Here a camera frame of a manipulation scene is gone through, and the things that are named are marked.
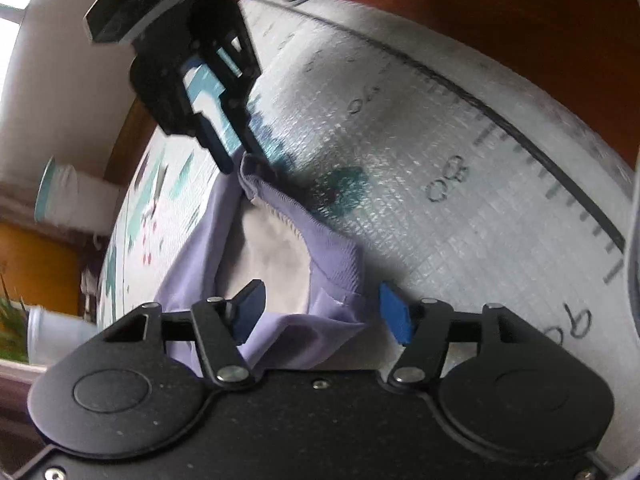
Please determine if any cartoon animal printed play mat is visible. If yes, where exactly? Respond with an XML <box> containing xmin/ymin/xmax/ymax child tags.
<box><xmin>95</xmin><ymin>0</ymin><xmax>640</xmax><ymax>376</ymax></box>

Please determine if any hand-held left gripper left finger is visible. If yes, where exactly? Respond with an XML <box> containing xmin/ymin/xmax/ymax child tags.
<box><xmin>101</xmin><ymin>279</ymin><xmax>267</xmax><ymax>393</ymax></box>

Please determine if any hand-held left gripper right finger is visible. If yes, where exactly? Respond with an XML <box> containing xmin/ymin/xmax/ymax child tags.
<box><xmin>378</xmin><ymin>282</ymin><xmax>549</xmax><ymax>392</ymax></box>

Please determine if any white bucket with teal rim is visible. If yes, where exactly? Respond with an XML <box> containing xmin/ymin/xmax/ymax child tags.
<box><xmin>34</xmin><ymin>156</ymin><xmax>129</xmax><ymax>237</ymax></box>

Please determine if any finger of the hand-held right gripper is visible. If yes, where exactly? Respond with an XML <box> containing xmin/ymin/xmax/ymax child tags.
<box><xmin>186</xmin><ymin>109</ymin><xmax>237</xmax><ymax>176</ymax></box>
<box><xmin>221</xmin><ymin>94</ymin><xmax>289</xmax><ymax>184</ymax></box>

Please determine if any green plant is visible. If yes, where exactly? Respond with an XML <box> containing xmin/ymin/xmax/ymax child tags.
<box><xmin>0</xmin><ymin>285</ymin><xmax>30</xmax><ymax>362</ymax></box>

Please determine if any purple and beige sweatshirt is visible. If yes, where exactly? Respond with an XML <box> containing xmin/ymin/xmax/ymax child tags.
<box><xmin>155</xmin><ymin>154</ymin><xmax>369</xmax><ymax>377</ymax></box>

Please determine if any white plastic bin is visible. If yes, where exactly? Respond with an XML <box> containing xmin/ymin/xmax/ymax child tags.
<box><xmin>25</xmin><ymin>305</ymin><xmax>97</xmax><ymax>367</ymax></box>

